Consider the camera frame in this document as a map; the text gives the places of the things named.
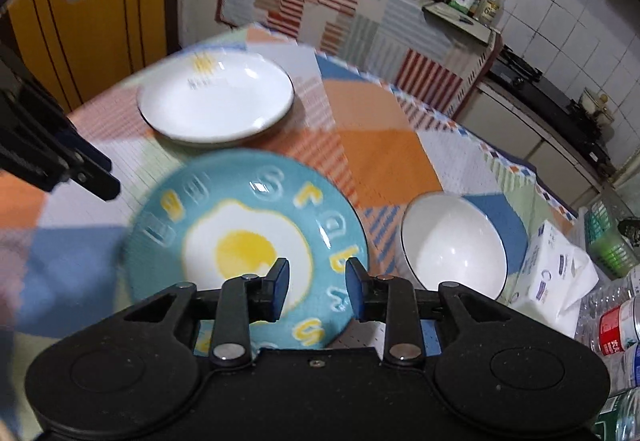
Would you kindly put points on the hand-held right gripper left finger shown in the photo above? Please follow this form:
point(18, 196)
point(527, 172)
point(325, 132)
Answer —
point(280, 288)

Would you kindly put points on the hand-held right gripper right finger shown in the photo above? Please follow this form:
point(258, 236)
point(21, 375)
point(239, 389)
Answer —
point(355, 291)

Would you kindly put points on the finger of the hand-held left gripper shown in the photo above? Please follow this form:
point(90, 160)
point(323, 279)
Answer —
point(100, 186)
point(92, 160)

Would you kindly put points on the blue plate with egg print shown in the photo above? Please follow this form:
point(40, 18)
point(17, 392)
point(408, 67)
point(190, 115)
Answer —
point(165, 201)

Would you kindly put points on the white bowl with black rim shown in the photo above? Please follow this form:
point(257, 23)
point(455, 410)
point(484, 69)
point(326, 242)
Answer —
point(450, 241)

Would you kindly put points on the white plate with sun print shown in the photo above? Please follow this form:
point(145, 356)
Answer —
point(220, 106)

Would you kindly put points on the patchwork checked tablecloth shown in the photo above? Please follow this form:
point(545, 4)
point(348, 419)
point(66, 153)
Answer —
point(380, 141)

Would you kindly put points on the white tissue pack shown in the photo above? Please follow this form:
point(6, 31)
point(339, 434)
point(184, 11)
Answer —
point(550, 271)

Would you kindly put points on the cream kitchen cabinet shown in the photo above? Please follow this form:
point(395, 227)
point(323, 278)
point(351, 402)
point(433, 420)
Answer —
point(520, 131)

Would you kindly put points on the pile of clear plastic bottles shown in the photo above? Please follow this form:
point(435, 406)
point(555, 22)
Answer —
point(617, 336)

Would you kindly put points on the patchwork cloth on counter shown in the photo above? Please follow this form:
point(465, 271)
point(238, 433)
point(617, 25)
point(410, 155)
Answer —
point(350, 16)

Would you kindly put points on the black gas stove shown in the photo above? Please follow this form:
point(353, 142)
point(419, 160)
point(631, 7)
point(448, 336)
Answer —
point(555, 98)

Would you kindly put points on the grey tray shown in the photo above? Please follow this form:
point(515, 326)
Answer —
point(457, 18)

